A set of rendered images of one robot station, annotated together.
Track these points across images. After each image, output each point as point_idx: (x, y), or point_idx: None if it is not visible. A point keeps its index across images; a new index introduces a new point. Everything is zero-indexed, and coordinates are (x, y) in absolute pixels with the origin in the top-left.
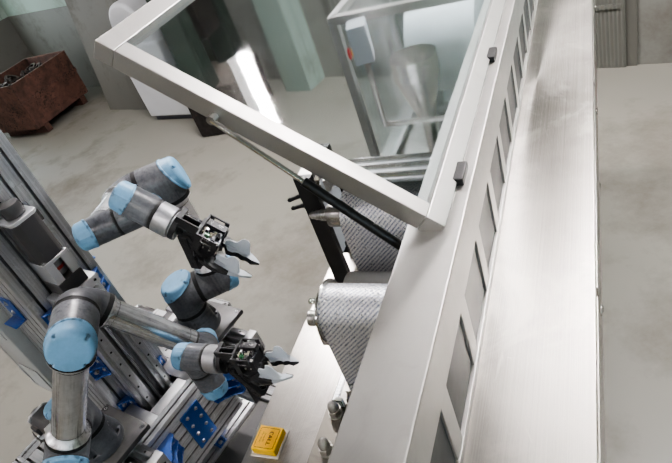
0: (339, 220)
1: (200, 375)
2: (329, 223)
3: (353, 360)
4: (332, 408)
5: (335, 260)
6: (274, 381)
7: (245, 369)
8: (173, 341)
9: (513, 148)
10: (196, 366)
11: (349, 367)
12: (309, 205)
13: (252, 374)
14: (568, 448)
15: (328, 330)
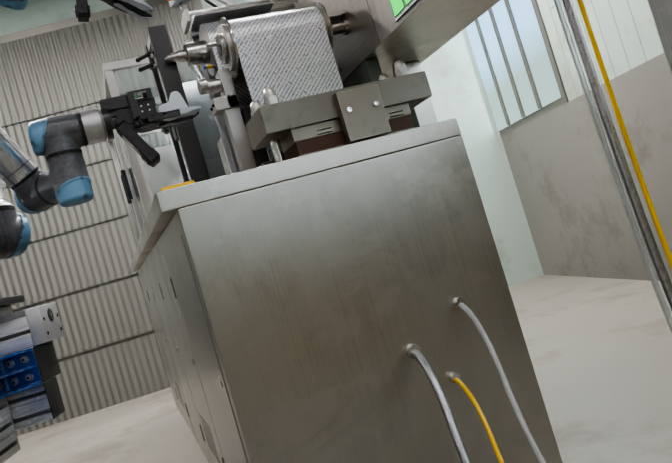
0: (200, 47)
1: (72, 144)
2: (190, 52)
3: (263, 73)
4: (258, 102)
5: (185, 122)
6: (182, 110)
7: (142, 111)
8: (13, 147)
9: None
10: (73, 121)
11: (259, 86)
12: (162, 55)
13: (152, 113)
14: None
15: (240, 35)
